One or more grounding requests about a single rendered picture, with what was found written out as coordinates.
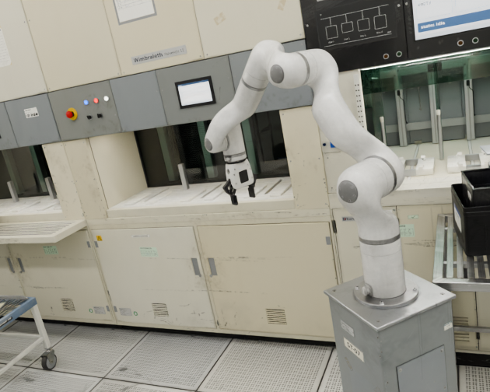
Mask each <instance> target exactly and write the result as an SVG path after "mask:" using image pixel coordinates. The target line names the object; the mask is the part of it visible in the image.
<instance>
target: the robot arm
mask: <svg viewBox="0 0 490 392"><path fill-rule="evenodd" d="M268 82H270V83H271V84H272V85H273V86H276V87H278V88H283V89H292V88H296V87H300V86H305V85H308V86H310V87H311V88H312V90H313V94H314V99H313V106H312V114H313V117H314V119H315V121H316V122H317V124H318V125H319V127H320V129H321V131H322V132H323V133H324V135H325V136H326V137H327V139H328V140H329V141H330V142H331V144H333V145H334V146H335V147H336V148H338V149H340V150H341V151H342V152H345V153H347V154H348V155H350V156H351V157H352V158H353V159H354V160H355V161H356V162H357V163H356V164H355V165H353V166H350V167H349V168H348V169H346V170H345V171H343V172H342V174H341V175H340V177H339V178H338V182H337V196H338V200H339V201H340V203H341V204H342V206H343V207H344V208H345V209H346V210H347V211H348V212H349V213H350V214H351V215H352V217H353V218H354V220H355V222H356V224H357V228H358V235H359V246H360V253H361V259H362V270H363V277H364V280H363V281H361V282H360V283H359V284H358V285H357V286H356V287H355V289H354V294H355V298H356V299H357V300H358V301H359V302H360V303H362V304H363V305H366V306H370V307H373V308H380V309H390V308H397V307H400V306H405V305H407V304H409V303H411V302H412V301H414V300H415V299H416V298H417V296H418V286H417V285H416V284H415V283H414V282H413V281H412V280H411V279H408V278H405V276H404V262H403V254H402V247H401V232H400V226H399V222H398V219H397V217H396V215H395V214H393V213H392V212H389V211H387V210H383V208H382V206H381V198H383V197H385V196H387V195H389V194H390V193H392V192H394V191H395V190H397V189H398V188H399V187H400V186H401V185H402V183H403V181H404V177H405V170H404V165H403V163H402V162H401V160H400V159H399V158H398V156H397V155H396V154H395V153H394V152H393V151H392V150H391V149H389V148H388V147H387V146H386V145H384V144H383V143H382V142H381V141H380V140H379V139H377V138H375V137H374V136H373V135H371V134H370V133H369V132H368V131H367V130H366V129H365V128H363V127H362V125H361V124H360V123H359V122H358V121H357V120H356V119H355V117H354V115H353V114H352V112H351V111H350V109H349V108H348V106H347V104H346V102H345V101H344V99H343V97H342V95H341V91H340V89H339V84H338V66H337V64H336V61H335V60H334V59H333V57H332V56H331V55H330V54H329V53H328V52H326V51H325V50H322V49H310V50H305V51H297V52H292V53H285V49H284V47H283V46H282V44H280V43H279V42H278V41H275V40H263V41H261V42H259V43H258V44H257V45H256V46H255V47H254V49H253V50H252V51H251V53H250V57H249V59H248V61H247V65H246V67H245V69H244V71H243V75H242V77H241V80H240V84H239V85H238V88H237V91H236V94H235V96H234V98H233V100H232V101H231V102H230V103H229V104H227V105H226V106H225V107H223V108H222V109H221V110H220V111H219V112H218V113H217V114H216V115H215V116H214V118H213V119H212V121H211V123H210V125H209V127H208V130H207V133H206V136H205V148H206V149H207V150H208V151H209V152H211V153H217V152H221V151H223V155H224V159H225V161H227V162H226V179H227V182H226V183H225V185H224V186H223V187H222V189H223V190H224V191H225V192H226V193H227V194H228V195H230V198H231V202H232V205H238V201H237V196H236V195H235V193H236V189H240V188H242V187H246V186H248V188H247V189H248V192H249V197H251V198H255V197H256V196H255V192H254V187H255V183H256V179H257V174H254V173H252V170H251V168H250V164H249V162H248V159H245V158H246V157H247V155H246V151H245V147H244V143H243V135H242V131H241V127H240V123H241V122H242V121H244V120H246V119H247V118H249V117H250V116H251V115H253V114H254V112H255V110H256V109H257V106H258V104H259V103H260V101H261V97H262V96H263V94H264V91H265V89H266V87H267V85H268ZM228 187H229V189H228Z"/></svg>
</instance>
